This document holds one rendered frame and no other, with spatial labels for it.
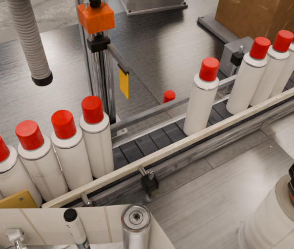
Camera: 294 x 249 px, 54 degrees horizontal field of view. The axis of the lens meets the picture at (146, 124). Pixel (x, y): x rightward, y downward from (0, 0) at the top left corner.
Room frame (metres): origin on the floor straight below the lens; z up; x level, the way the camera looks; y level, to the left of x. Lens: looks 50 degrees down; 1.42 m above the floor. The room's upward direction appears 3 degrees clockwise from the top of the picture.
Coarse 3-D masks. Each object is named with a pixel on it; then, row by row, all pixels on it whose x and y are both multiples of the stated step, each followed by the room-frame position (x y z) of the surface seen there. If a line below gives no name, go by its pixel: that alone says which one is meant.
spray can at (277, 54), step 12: (276, 36) 0.56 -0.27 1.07; (288, 36) 0.54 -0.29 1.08; (276, 48) 0.54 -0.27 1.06; (288, 48) 0.54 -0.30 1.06; (276, 60) 0.52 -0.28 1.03; (264, 72) 0.53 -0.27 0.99; (276, 72) 0.52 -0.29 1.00; (264, 84) 0.52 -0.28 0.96; (252, 96) 0.53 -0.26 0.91; (264, 96) 0.52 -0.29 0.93
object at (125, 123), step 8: (224, 80) 0.53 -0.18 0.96; (232, 80) 0.54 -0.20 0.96; (184, 96) 0.47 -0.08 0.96; (168, 104) 0.44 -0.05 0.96; (176, 104) 0.45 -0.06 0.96; (144, 112) 0.41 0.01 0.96; (152, 112) 0.42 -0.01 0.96; (160, 112) 0.43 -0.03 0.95; (128, 120) 0.39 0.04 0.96; (136, 120) 0.39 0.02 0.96; (112, 128) 0.36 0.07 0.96; (120, 128) 0.37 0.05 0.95
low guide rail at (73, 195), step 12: (276, 96) 0.54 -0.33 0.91; (288, 96) 0.55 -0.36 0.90; (252, 108) 0.49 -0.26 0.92; (264, 108) 0.51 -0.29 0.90; (228, 120) 0.45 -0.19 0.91; (240, 120) 0.46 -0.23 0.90; (204, 132) 0.41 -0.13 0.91; (180, 144) 0.37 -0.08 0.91; (156, 156) 0.34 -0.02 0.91; (120, 168) 0.30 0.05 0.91; (132, 168) 0.30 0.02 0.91; (96, 180) 0.27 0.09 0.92; (108, 180) 0.28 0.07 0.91; (72, 192) 0.24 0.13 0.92; (48, 204) 0.22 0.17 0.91; (60, 204) 0.22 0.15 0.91
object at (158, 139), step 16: (288, 80) 0.64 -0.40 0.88; (224, 112) 0.50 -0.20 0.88; (160, 128) 0.44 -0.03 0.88; (176, 128) 0.44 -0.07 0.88; (224, 128) 0.45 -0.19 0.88; (128, 144) 0.39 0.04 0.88; (144, 144) 0.39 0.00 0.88; (160, 144) 0.39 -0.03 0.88; (192, 144) 0.40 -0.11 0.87; (128, 160) 0.34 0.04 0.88; (160, 160) 0.35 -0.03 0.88; (64, 176) 0.30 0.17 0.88; (128, 176) 0.30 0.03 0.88; (96, 192) 0.26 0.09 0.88
